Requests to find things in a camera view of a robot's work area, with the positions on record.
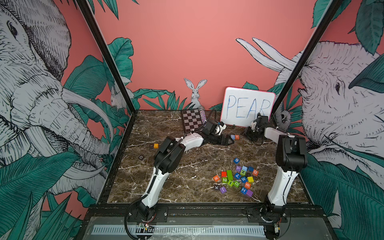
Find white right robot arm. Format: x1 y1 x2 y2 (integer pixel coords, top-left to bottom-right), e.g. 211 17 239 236
244 113 308 212

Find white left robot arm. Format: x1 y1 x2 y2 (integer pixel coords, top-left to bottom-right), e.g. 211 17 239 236
135 120 235 218

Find whiteboard with PEAR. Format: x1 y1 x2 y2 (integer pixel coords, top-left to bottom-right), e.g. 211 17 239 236
221 87 276 128

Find dark red chessboard box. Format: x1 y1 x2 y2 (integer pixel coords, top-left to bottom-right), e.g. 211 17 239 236
182 109 203 135

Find glittery pink tube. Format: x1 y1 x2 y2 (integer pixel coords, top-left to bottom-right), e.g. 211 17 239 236
198 106 207 124

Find orange O block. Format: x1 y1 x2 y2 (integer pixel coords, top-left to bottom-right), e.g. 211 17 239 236
252 170 259 177

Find orange R block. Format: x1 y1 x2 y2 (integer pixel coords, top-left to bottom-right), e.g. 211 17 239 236
213 175 220 183

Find tall green block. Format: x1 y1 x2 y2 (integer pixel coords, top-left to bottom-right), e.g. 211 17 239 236
226 170 234 181

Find orange B block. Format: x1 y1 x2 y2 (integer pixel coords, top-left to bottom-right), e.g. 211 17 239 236
245 182 251 190

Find purple block front left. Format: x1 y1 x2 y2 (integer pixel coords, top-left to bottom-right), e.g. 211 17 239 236
220 187 227 194

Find blue H block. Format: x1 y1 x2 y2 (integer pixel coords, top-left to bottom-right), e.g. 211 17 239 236
241 187 248 195

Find purple block front right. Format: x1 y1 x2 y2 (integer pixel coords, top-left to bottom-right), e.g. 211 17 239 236
246 190 253 198

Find white vented strip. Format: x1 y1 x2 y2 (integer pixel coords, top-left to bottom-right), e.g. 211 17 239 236
91 225 265 237

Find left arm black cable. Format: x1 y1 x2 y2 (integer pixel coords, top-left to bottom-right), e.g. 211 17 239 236
123 197 145 240

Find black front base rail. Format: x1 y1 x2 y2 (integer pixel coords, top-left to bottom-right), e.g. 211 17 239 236
84 203 326 225

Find black right frame post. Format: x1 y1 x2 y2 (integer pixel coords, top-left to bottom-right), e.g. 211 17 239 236
271 0 343 116

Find black frame post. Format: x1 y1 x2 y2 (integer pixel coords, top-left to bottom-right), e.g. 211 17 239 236
271 0 343 116
76 0 136 113

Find black left frame post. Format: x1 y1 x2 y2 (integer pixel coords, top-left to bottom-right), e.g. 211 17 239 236
76 0 136 113

